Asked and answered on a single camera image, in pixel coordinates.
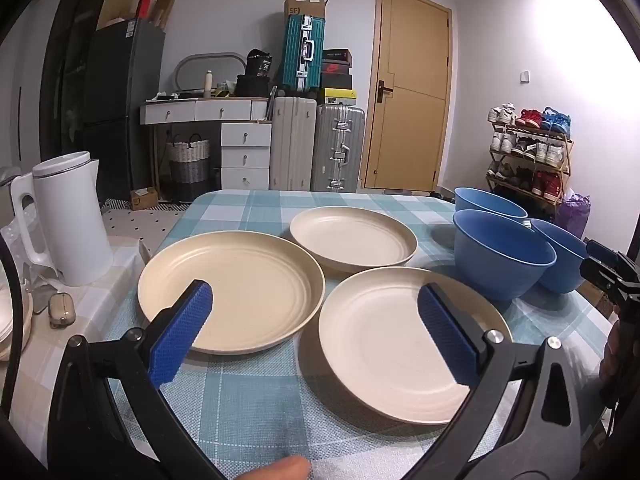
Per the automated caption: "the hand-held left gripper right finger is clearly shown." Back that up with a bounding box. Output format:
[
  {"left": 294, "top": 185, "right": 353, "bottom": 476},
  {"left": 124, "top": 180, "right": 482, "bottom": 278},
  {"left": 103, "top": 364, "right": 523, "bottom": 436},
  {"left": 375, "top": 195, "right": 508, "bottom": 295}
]
[{"left": 402, "top": 282, "right": 608, "bottom": 480}]

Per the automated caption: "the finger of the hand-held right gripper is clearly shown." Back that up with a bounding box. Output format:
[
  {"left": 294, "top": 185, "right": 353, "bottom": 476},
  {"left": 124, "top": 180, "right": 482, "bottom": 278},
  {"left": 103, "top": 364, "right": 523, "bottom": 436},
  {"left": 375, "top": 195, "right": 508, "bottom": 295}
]
[
  {"left": 580, "top": 257, "right": 626, "bottom": 295},
  {"left": 585, "top": 240, "right": 632, "bottom": 273}
]

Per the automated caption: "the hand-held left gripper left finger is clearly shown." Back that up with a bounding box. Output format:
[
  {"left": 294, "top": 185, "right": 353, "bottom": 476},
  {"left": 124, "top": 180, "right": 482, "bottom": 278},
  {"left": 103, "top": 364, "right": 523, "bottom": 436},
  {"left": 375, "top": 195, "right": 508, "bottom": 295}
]
[{"left": 47, "top": 279, "right": 226, "bottom": 480}]

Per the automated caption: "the blue bowl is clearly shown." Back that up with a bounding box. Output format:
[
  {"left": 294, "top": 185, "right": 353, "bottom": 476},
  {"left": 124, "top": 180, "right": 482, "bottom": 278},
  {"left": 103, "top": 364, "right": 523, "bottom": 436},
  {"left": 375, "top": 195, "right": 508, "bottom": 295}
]
[
  {"left": 452, "top": 209, "right": 557, "bottom": 302},
  {"left": 454, "top": 187, "right": 529, "bottom": 222},
  {"left": 529, "top": 218, "right": 589, "bottom": 294}
]

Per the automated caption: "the cream round plate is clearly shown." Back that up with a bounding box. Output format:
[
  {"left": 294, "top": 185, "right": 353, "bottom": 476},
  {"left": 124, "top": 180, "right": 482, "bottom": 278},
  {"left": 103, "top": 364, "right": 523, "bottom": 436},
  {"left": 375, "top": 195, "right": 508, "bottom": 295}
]
[
  {"left": 137, "top": 230, "right": 326, "bottom": 357},
  {"left": 318, "top": 266, "right": 513, "bottom": 426},
  {"left": 290, "top": 206, "right": 418, "bottom": 274}
]

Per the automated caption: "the person's right hand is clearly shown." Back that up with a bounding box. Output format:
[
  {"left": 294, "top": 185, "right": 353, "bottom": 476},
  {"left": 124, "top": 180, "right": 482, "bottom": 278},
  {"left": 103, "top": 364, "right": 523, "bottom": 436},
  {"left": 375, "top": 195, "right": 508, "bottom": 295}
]
[{"left": 599, "top": 327, "right": 626, "bottom": 398}]

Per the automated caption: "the person's left hand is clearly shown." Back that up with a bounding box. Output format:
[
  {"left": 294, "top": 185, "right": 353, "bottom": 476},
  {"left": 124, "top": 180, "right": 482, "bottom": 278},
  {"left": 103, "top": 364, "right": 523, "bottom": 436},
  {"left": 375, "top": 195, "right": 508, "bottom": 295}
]
[{"left": 232, "top": 455, "right": 312, "bottom": 480}]

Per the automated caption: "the purple bag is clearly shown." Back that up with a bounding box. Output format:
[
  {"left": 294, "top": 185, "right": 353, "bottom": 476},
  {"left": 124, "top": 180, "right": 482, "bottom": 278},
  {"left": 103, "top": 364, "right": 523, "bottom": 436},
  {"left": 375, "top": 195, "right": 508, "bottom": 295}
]
[{"left": 556, "top": 189, "right": 591, "bottom": 241}]

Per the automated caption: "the wooden shoe rack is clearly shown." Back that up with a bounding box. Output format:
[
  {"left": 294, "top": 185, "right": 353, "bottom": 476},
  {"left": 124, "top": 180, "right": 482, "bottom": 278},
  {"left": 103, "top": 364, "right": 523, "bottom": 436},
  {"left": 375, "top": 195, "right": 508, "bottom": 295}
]
[{"left": 486, "top": 105, "right": 575, "bottom": 211}]

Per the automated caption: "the teal checked tablecloth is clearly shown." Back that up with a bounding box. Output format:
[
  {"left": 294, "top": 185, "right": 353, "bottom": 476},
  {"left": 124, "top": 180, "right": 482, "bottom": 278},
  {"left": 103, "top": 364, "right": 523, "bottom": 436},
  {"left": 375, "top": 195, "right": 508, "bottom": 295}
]
[{"left": 100, "top": 189, "right": 616, "bottom": 480}]

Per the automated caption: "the white dotted mat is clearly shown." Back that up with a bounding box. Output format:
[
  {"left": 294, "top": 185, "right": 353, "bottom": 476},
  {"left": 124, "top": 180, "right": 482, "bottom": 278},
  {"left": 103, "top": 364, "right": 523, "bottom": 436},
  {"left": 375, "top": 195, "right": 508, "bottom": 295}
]
[{"left": 100, "top": 208, "right": 191, "bottom": 261}]

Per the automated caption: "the beige earbuds case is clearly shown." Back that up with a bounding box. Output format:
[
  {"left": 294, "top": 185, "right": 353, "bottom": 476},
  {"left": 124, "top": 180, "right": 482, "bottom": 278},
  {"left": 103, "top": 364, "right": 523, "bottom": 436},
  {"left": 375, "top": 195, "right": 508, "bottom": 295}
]
[{"left": 48, "top": 292, "right": 76, "bottom": 329}]

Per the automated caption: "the black white patterned rug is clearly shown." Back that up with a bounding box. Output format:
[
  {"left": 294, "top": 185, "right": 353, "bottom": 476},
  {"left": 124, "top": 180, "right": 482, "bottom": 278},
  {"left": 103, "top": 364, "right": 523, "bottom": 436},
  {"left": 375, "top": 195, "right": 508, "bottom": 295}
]
[{"left": 102, "top": 199, "right": 193, "bottom": 211}]

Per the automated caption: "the small cardboard box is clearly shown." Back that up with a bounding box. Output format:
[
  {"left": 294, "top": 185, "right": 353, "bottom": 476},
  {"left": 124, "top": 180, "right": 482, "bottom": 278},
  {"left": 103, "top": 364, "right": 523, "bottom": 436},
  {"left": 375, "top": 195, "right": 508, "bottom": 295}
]
[{"left": 131, "top": 187, "right": 158, "bottom": 211}]

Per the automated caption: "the row of assorted sneakers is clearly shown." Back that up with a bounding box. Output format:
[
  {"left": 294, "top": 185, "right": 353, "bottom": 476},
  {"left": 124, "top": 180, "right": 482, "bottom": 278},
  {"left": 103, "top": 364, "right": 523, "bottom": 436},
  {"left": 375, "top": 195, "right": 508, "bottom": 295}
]
[{"left": 487, "top": 103, "right": 572, "bottom": 198}]

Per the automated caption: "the white electric kettle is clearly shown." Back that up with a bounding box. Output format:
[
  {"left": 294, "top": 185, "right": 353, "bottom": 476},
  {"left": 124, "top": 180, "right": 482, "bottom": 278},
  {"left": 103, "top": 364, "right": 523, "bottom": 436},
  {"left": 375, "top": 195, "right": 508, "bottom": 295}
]
[{"left": 10, "top": 151, "right": 115, "bottom": 287}]

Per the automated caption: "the woven laundry basket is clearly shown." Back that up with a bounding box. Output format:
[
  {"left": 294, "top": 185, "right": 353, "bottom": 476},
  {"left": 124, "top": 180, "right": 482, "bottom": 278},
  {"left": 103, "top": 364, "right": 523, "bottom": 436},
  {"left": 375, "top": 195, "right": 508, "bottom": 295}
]
[{"left": 167, "top": 133, "right": 211, "bottom": 201}]

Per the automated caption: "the white drawer cabinet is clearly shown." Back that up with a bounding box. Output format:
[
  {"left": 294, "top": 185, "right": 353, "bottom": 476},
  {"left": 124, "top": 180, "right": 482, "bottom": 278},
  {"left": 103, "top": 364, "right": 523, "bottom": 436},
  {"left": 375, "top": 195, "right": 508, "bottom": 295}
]
[{"left": 220, "top": 121, "right": 272, "bottom": 191}]

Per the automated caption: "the beige suitcase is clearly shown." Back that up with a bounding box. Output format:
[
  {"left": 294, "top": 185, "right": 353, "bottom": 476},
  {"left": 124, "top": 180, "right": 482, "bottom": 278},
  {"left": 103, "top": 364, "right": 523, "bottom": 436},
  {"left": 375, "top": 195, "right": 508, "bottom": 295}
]
[{"left": 270, "top": 96, "right": 318, "bottom": 192}]

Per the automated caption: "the silver suitcase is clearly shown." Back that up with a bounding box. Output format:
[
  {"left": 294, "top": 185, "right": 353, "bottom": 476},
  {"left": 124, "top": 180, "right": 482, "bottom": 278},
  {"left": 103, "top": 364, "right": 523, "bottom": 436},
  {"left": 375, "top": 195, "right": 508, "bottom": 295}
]
[{"left": 311, "top": 104, "right": 366, "bottom": 193}]

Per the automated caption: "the white dressing table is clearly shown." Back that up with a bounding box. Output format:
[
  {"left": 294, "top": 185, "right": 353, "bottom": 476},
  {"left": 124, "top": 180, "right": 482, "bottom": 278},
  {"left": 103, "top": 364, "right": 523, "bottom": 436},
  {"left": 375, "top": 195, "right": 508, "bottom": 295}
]
[{"left": 140, "top": 95, "right": 273, "bottom": 201}]

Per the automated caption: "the dark grey fridge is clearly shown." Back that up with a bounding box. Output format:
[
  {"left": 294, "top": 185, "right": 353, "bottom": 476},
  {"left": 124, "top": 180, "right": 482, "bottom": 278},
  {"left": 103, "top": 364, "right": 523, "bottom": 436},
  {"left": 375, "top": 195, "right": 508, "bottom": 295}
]
[{"left": 82, "top": 17, "right": 166, "bottom": 201}]

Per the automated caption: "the wooden door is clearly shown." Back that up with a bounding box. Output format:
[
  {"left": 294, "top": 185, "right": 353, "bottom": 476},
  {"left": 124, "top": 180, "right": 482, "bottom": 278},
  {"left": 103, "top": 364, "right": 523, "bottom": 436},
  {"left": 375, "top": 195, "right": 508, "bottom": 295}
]
[{"left": 360, "top": 0, "right": 453, "bottom": 193}]

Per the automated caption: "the yellow shoe box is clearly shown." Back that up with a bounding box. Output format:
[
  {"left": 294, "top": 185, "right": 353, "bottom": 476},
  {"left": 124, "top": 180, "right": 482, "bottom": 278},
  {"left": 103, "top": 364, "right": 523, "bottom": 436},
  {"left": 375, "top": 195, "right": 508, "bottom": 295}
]
[{"left": 324, "top": 88, "right": 357, "bottom": 107}]

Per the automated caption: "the oval grey mirror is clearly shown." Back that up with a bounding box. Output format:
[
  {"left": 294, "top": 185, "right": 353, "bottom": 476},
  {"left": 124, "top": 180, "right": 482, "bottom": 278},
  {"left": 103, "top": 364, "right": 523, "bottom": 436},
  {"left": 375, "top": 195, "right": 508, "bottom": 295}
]
[{"left": 172, "top": 51, "right": 247, "bottom": 93}]

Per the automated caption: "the black bag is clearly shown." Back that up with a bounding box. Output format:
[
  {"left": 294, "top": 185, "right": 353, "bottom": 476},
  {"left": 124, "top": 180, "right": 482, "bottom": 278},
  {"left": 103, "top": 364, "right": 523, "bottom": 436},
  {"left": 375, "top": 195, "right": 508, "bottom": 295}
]
[{"left": 245, "top": 48, "right": 272, "bottom": 79}]

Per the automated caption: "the dark glass cabinet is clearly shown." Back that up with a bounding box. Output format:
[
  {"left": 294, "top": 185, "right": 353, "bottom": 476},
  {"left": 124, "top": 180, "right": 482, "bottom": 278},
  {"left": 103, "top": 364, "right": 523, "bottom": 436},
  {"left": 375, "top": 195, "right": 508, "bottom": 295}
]
[{"left": 39, "top": 0, "right": 121, "bottom": 171}]

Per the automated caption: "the teal suitcase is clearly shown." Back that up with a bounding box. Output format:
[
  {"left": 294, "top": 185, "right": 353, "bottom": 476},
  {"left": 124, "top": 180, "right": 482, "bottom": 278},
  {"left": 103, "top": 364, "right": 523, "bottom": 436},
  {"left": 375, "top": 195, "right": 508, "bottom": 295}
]
[{"left": 281, "top": 14, "right": 326, "bottom": 93}]

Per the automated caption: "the brown cardboard box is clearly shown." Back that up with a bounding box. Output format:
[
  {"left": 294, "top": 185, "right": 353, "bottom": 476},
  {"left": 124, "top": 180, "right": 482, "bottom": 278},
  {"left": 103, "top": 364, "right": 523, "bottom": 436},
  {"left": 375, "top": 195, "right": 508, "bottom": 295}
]
[{"left": 152, "top": 0, "right": 176, "bottom": 31}]

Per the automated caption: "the black cable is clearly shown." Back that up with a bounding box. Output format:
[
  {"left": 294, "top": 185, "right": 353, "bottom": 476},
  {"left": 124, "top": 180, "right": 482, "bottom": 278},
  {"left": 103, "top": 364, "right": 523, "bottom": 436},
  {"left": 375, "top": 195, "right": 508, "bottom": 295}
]
[{"left": 0, "top": 232, "right": 31, "bottom": 411}]

